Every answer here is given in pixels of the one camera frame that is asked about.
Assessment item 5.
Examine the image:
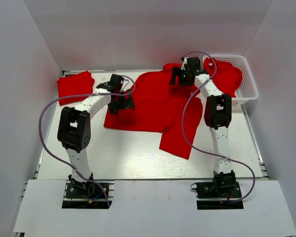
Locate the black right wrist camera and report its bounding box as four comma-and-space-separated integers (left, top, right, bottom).
181, 57, 202, 74

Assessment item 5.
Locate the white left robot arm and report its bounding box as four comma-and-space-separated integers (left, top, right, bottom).
57, 89, 135, 197

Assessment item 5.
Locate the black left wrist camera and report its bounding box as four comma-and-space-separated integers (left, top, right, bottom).
96, 74, 124, 93

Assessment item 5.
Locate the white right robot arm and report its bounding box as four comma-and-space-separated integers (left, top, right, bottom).
171, 67, 233, 176

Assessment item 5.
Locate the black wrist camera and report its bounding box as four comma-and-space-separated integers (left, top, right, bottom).
96, 74, 124, 93
181, 57, 202, 74

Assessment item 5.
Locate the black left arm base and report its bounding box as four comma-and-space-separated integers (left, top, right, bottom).
62, 175, 114, 209

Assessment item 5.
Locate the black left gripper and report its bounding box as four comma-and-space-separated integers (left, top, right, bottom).
108, 88, 134, 115

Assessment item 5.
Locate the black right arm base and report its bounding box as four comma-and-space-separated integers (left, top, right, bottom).
190, 171, 244, 210

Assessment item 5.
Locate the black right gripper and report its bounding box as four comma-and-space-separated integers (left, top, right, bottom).
169, 66, 193, 85

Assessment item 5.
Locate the folded red t-shirt stack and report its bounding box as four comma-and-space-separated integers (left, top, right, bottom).
57, 71, 95, 98

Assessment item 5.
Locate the white plastic basket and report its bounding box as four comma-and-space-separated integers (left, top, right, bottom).
201, 54, 259, 106

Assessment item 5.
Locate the crumpled red t-shirt in basket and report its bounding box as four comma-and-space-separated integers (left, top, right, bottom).
213, 59, 243, 98

